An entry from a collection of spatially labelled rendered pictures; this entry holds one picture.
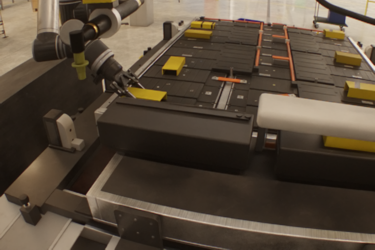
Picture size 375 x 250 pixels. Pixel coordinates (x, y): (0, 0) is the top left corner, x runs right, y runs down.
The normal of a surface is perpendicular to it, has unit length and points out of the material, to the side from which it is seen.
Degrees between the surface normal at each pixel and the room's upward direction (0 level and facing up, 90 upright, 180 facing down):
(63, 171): 0
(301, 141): 0
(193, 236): 90
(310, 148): 0
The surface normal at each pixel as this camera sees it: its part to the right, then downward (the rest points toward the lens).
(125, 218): -0.26, 0.48
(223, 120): 0.00, -0.87
